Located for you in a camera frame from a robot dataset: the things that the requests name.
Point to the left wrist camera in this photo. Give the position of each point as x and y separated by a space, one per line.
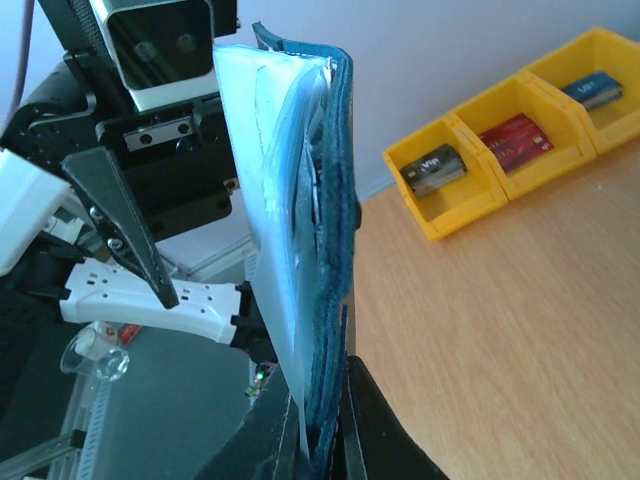
137 56

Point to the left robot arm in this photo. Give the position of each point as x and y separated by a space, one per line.
55 267

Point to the yellow bin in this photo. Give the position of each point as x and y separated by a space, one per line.
519 94
458 203
611 125

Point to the yellow bin middle left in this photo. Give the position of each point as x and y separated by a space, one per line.
519 94

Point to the yellow bin near left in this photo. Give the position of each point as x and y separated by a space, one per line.
458 203

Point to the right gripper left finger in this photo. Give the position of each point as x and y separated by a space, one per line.
267 443

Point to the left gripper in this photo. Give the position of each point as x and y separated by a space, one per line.
148 176

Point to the blue card holder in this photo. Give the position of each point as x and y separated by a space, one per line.
288 107

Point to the blue card in bin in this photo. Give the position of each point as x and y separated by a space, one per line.
594 90

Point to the clear glass cup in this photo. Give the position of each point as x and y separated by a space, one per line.
90 354

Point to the grey slotted cable duct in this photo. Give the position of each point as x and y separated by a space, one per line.
90 451

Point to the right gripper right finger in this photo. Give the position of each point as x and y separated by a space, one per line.
372 442

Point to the dark card in bin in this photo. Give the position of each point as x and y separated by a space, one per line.
433 170

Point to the left controller board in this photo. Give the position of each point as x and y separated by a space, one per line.
259 376

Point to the red card in bin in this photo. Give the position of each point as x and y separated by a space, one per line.
516 142

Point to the yellow bin far left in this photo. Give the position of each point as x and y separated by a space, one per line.
611 125

